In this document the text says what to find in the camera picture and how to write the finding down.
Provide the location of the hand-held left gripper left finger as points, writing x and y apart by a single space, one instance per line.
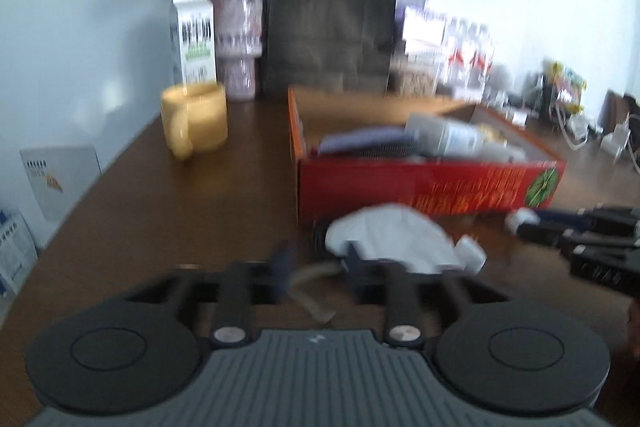
285 269

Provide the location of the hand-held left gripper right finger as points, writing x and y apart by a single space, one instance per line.
359 274

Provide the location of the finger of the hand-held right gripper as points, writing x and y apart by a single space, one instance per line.
565 218
575 241

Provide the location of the small white cap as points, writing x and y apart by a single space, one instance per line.
521 221

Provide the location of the red cardboard box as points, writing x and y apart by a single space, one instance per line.
400 187

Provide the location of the navy pouch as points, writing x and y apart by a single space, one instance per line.
370 142

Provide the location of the white labelled bottle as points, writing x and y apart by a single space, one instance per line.
445 134

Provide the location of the white power adapter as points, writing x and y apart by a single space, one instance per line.
615 139

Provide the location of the brown wooden board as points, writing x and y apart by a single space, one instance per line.
620 107

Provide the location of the yellow snack bag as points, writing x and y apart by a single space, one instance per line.
565 87

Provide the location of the yellow mug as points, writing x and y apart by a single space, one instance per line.
200 119

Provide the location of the clear jar of seeds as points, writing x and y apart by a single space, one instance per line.
412 79

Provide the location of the purple vase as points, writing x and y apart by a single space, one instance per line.
237 42

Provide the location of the white printed board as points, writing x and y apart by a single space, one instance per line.
60 179

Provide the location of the white green milk carton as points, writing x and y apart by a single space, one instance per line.
192 42

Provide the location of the black paper bag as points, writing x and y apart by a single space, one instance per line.
330 22

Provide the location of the blue white cartons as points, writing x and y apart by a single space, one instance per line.
15 252

